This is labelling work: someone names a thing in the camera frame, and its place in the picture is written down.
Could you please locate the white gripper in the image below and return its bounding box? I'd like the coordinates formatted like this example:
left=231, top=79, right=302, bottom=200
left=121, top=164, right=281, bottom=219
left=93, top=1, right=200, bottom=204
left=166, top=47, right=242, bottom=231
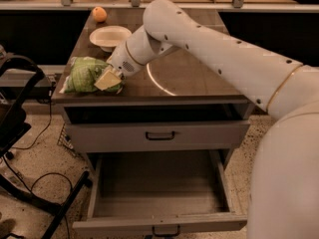
left=95, top=41, right=145, bottom=91

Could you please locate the green jalapeno chip bag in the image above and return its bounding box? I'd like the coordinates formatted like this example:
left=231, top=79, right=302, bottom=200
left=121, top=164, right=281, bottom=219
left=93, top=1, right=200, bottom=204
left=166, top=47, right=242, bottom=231
left=60, top=57, right=124, bottom=94

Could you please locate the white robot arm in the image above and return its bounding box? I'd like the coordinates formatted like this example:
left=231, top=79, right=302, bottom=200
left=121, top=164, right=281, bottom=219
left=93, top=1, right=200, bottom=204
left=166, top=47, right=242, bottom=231
left=111, top=0, right=319, bottom=239

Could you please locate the white bowl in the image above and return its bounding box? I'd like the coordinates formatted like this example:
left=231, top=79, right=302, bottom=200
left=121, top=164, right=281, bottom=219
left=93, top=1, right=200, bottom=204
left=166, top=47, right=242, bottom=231
left=89, top=26, right=132, bottom=52

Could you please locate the orange fruit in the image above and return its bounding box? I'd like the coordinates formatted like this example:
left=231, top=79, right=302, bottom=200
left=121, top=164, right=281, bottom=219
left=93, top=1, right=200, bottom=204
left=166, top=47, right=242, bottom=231
left=92, top=7, right=108, bottom=23

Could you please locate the grey drawer cabinet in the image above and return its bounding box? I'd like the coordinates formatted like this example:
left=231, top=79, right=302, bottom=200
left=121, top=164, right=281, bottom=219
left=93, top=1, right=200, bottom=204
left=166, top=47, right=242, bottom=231
left=51, top=7, right=262, bottom=239

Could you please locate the closed grey upper drawer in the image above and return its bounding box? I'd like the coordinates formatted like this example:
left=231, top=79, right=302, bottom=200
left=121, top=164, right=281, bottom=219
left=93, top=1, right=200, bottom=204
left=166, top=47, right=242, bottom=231
left=66, top=120, right=249, bottom=153

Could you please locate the open grey bottom drawer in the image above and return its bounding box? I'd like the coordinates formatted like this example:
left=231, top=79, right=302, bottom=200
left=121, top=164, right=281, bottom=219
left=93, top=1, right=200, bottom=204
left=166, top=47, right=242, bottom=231
left=73, top=150, right=247, bottom=237

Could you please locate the black floor cable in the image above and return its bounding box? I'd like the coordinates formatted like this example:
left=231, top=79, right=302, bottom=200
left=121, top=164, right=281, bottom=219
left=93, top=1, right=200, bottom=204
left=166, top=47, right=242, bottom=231
left=0, top=83, right=74, bottom=239

